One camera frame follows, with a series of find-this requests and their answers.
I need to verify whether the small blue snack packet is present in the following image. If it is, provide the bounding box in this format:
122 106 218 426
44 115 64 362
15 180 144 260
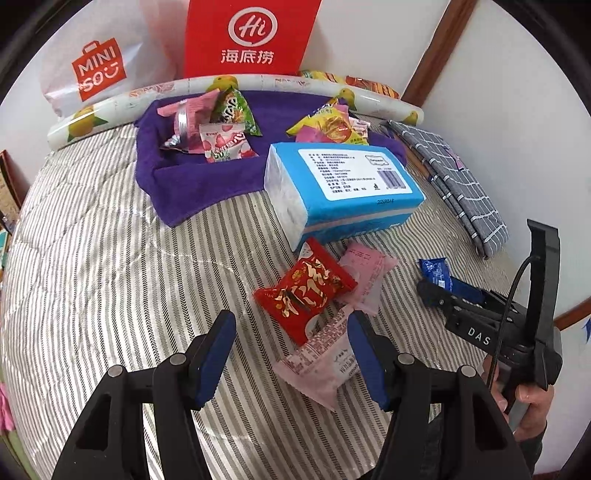
419 257 452 291

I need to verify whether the yellow green snack packet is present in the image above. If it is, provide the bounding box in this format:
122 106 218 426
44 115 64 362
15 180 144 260
298 69 343 85

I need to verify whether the person's right hand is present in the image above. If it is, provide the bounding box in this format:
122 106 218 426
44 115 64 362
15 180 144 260
482 357 555 441

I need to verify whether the red paper bag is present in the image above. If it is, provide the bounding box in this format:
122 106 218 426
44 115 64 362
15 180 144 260
182 0 322 79

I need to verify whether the magenta snack packet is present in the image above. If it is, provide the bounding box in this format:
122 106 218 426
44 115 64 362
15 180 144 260
157 90 221 119

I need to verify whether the person's right forearm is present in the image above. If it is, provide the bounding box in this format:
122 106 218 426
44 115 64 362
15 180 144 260
510 415 551 478

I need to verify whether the orange striped snack packet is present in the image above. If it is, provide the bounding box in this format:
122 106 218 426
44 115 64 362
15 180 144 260
344 74 400 100

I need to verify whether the long pink snack stick packet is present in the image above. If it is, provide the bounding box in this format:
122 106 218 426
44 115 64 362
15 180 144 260
159 98 204 153

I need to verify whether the pale pink labelled snack packet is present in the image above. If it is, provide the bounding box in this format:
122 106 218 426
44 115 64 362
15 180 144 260
272 309 371 411

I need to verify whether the strawberry-print white snack packet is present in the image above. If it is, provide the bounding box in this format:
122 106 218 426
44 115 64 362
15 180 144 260
198 121 260 164

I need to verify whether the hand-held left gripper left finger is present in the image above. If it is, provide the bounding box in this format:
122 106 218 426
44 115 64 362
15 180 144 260
51 310 237 480

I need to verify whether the purple towel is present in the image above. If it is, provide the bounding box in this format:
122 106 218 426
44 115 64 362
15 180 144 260
135 90 408 228

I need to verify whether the wooden door frame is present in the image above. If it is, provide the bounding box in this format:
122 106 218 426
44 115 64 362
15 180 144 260
401 0 477 107

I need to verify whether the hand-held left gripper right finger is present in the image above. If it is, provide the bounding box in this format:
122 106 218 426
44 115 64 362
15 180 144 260
347 311 532 480

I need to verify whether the brown printed box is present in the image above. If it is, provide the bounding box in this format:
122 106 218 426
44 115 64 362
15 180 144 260
0 150 31 223

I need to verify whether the green triangular snack packet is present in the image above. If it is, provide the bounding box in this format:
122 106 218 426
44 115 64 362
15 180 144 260
211 88 264 138

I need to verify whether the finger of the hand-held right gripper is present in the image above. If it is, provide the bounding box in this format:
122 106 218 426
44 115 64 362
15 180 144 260
417 281 467 319
451 277 520 319

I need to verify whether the black cable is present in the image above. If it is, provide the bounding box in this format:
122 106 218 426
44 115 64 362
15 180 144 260
488 256 539 385

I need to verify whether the white plastic shopping bag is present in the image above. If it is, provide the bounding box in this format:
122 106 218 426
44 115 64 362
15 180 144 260
39 0 186 119

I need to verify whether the yellow triangular snack packet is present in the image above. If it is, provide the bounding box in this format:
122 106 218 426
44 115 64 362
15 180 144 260
286 98 357 140

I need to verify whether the blue tissue pack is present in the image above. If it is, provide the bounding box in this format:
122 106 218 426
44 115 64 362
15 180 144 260
264 142 426 252

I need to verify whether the grey checked cloth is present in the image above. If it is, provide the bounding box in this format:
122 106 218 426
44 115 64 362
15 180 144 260
385 119 509 258

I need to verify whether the green cloth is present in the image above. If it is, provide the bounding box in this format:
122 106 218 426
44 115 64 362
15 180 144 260
0 429 29 480

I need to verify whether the pink floral cloth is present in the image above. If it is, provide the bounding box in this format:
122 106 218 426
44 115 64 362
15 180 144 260
0 383 16 431

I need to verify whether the lemon-print rolled mat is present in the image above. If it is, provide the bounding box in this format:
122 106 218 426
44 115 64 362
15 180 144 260
46 74 424 151

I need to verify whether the red gold-print snack packet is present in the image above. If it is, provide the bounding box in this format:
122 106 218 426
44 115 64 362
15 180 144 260
253 237 358 347

